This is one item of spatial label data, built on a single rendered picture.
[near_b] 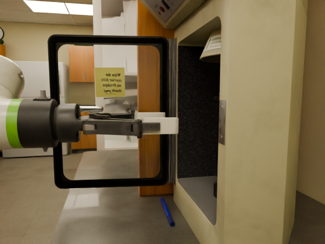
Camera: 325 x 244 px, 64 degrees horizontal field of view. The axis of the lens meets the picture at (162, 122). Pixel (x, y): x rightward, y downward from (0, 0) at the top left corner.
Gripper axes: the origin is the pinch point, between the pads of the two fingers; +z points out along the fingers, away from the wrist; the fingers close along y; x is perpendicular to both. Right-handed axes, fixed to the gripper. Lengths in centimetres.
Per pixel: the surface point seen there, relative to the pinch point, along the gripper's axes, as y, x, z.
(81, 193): 26.7, 24.8, -19.7
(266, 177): -15.3, 7.6, 14.5
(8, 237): 180, 120, -98
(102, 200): 20.4, 24.7, -13.0
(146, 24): 21.5, -24.5, -0.6
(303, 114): 19, 0, 49
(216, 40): -4.2, -15.9, 9.5
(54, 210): 226, 120, -70
